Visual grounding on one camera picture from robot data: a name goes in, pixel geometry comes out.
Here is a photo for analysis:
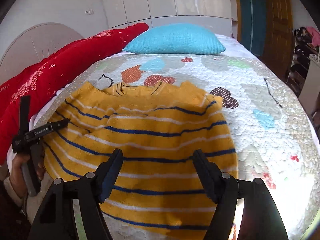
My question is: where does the white bed sheet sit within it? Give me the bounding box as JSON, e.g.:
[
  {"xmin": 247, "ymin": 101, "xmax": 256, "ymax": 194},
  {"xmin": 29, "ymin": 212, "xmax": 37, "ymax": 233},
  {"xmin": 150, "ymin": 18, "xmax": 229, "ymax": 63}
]
[{"xmin": 7, "ymin": 34, "xmax": 258, "ymax": 174}]

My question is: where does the blue knit pillow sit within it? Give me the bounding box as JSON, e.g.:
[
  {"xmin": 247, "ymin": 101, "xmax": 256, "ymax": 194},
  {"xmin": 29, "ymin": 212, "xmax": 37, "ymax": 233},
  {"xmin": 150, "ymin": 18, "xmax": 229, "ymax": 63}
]
[{"xmin": 123, "ymin": 23, "xmax": 226, "ymax": 55}]

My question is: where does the round beige headboard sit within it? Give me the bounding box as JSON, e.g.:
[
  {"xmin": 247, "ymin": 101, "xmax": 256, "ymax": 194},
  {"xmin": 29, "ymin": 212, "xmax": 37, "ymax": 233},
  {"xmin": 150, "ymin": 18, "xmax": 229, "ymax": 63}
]
[{"xmin": 1, "ymin": 23, "xmax": 83, "ymax": 83}]

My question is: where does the patterned quilted bedspread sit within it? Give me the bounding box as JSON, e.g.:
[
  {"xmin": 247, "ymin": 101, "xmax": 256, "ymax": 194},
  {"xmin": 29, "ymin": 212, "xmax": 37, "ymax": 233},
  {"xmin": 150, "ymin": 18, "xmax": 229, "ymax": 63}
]
[{"xmin": 40, "ymin": 54, "xmax": 319, "ymax": 239}]

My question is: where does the person's left hand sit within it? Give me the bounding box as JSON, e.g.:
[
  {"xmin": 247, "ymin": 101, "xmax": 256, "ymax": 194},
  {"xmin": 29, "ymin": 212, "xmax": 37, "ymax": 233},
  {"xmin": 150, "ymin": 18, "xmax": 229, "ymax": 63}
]
[{"xmin": 9, "ymin": 153, "xmax": 30, "ymax": 198}]

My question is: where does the yellow striped knit sweater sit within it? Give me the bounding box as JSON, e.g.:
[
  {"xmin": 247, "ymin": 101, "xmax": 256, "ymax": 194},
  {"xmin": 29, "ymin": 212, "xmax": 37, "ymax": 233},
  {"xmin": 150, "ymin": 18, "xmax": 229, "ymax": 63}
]
[{"xmin": 43, "ymin": 81, "xmax": 238, "ymax": 239}]

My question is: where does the white shelf unit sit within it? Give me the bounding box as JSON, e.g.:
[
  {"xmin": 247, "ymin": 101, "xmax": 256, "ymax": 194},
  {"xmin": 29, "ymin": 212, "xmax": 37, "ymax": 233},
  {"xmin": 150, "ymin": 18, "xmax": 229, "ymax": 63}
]
[{"xmin": 286, "ymin": 26, "xmax": 320, "ymax": 116}]

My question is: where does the white glossy wardrobe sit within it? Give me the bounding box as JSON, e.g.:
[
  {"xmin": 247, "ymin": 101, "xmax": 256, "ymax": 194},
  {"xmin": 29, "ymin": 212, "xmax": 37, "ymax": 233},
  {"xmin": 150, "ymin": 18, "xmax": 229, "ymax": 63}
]
[{"xmin": 102, "ymin": 0, "xmax": 232, "ymax": 36}]

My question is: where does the red patterned blanket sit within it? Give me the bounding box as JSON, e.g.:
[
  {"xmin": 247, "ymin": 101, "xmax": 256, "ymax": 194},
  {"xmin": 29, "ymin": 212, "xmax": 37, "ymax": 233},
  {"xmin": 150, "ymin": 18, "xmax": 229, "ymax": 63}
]
[{"xmin": 1, "ymin": 23, "xmax": 149, "ymax": 164}]

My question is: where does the brown wooden door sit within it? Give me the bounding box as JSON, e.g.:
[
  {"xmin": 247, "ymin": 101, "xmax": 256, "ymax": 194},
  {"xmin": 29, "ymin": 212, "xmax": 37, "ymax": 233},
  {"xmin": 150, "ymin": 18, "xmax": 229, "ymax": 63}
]
[{"xmin": 260, "ymin": 0, "xmax": 294, "ymax": 81}]

